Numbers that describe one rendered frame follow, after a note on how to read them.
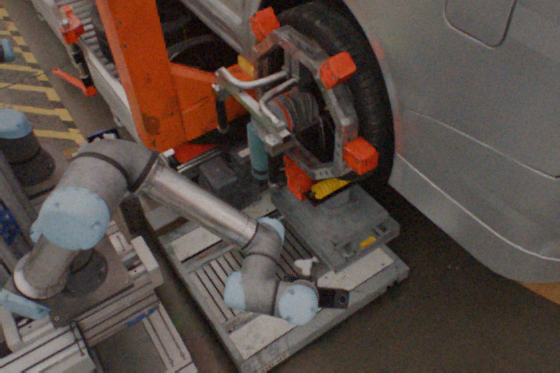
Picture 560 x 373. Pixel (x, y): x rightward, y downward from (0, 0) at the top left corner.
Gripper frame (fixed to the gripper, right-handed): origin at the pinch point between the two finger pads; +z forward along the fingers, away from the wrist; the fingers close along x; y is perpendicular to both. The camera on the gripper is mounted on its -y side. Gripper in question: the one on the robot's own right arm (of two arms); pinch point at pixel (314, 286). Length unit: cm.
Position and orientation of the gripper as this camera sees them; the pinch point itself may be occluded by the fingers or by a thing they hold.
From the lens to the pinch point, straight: 146.2
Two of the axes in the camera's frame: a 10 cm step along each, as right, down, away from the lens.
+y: -9.9, -0.9, 1.3
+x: -1.0, 9.9, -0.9
